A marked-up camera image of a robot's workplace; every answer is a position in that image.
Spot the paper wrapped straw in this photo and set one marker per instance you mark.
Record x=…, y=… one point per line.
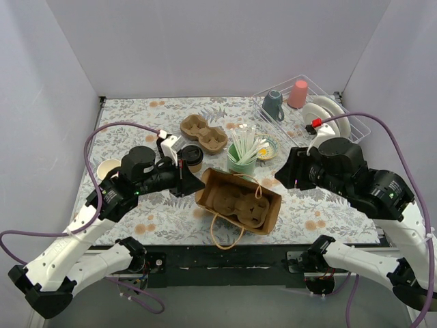
x=253, y=152
x=240, y=138

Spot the green straw holder cup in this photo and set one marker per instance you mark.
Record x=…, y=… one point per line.
x=234, y=167

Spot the pink plastic cup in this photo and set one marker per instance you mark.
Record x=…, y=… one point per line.
x=298, y=94

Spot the stack of black lids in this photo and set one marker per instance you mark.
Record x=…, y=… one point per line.
x=158, y=144

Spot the green paper bag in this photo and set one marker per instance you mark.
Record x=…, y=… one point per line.
x=214, y=179

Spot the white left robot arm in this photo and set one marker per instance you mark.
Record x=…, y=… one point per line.
x=50, y=282

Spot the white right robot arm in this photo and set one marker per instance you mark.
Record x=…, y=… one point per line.
x=390, y=204

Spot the teal mug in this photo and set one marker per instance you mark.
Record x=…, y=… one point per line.
x=272, y=105

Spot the white wire dish rack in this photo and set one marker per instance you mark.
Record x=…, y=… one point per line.
x=291, y=122

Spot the stack of brown paper cups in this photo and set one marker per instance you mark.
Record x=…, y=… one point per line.
x=106, y=166

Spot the brown cardboard cup carrier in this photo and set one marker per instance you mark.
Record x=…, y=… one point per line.
x=236, y=202
x=211, y=139

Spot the white plate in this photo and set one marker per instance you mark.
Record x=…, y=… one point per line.
x=311, y=112
x=329, y=105

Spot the floral tablecloth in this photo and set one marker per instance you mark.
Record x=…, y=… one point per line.
x=162, y=219

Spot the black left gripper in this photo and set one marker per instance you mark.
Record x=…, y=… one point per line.
x=179, y=180

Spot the blue yellow patterned bowl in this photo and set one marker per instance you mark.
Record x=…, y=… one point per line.
x=272, y=148

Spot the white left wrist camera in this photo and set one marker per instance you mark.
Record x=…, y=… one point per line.
x=171, y=145

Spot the brown paper coffee cup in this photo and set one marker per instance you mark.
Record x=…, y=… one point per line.
x=195, y=168

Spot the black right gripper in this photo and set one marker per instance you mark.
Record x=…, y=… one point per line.
x=300, y=172

